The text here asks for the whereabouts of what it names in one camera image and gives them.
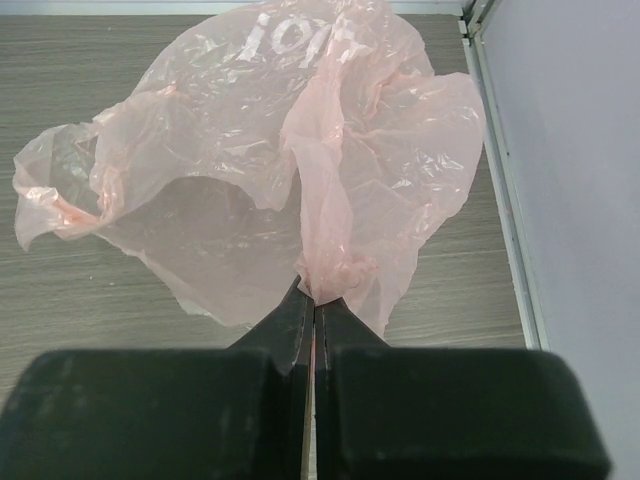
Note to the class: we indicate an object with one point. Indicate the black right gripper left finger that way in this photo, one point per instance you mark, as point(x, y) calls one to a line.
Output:
point(242, 412)

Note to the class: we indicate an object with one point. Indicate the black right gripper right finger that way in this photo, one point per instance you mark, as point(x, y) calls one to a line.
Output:
point(386, 412)

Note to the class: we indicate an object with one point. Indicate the pink plastic trash bag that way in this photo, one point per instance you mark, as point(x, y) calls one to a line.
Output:
point(284, 143)

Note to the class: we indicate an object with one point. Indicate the aluminium frame post back right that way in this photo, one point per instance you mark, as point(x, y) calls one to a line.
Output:
point(474, 22)

